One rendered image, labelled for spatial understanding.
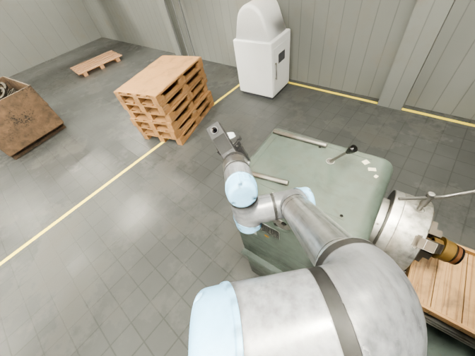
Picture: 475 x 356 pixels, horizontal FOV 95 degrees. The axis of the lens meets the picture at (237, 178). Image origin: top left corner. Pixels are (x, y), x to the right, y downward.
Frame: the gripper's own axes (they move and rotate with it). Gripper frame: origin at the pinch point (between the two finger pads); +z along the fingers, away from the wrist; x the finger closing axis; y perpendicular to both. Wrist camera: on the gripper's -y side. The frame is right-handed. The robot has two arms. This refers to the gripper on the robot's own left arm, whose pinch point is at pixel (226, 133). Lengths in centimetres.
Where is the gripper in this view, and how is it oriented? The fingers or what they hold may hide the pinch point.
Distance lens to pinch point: 80.6
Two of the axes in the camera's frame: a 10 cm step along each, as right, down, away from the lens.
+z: -1.2, -5.3, 8.4
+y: 5.2, 6.9, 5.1
